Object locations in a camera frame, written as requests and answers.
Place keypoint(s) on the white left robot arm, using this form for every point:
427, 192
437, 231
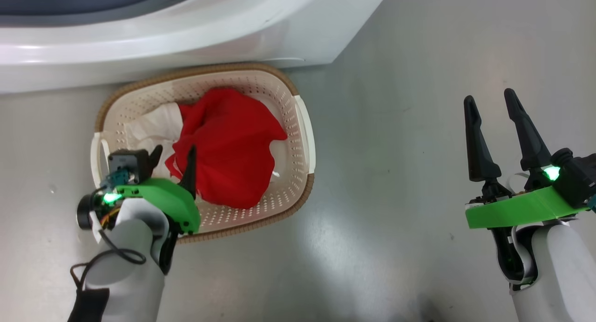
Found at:
130, 266

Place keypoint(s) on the teal left camera connector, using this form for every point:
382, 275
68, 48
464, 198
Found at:
118, 177

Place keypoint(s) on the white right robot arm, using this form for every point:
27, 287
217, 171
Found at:
558, 275

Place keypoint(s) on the white front-load washing machine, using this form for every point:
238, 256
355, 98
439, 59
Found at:
186, 42

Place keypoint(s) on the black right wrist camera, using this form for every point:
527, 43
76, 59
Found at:
575, 175

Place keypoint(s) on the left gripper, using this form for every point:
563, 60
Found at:
172, 198

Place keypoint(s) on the cream laundry basket brown rim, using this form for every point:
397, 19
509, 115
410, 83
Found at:
291, 140

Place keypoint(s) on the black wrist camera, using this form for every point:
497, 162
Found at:
575, 175
128, 163

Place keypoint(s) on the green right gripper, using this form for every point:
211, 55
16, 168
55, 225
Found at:
512, 212

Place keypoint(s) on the teal camera connector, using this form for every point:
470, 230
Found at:
592, 204
118, 177

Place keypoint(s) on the grey rubber door seal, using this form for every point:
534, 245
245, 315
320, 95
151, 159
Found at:
70, 7

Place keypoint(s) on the teal right camera connector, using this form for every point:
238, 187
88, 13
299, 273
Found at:
592, 204

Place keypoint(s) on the red shirt with white trim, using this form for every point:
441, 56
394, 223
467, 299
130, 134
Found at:
233, 145

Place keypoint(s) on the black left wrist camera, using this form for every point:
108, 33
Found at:
128, 163

